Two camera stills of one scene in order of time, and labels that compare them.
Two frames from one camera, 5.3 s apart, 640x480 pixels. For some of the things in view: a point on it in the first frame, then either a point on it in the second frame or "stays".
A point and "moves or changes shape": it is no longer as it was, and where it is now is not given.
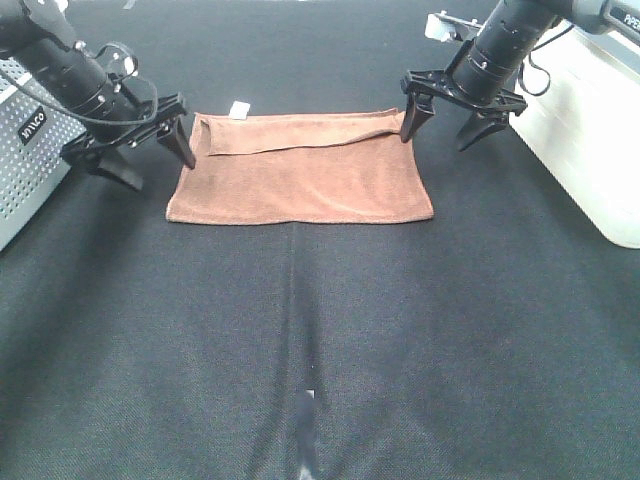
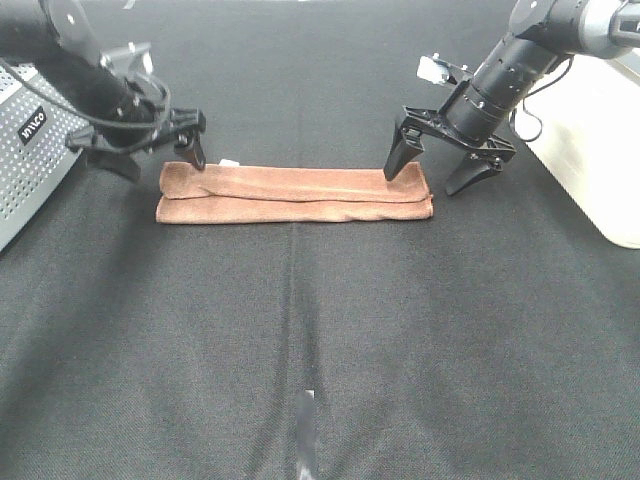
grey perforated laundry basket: (34, 131) stays
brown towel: (327, 167) moves or changes shape
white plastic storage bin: (582, 119) stays
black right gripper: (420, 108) to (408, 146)
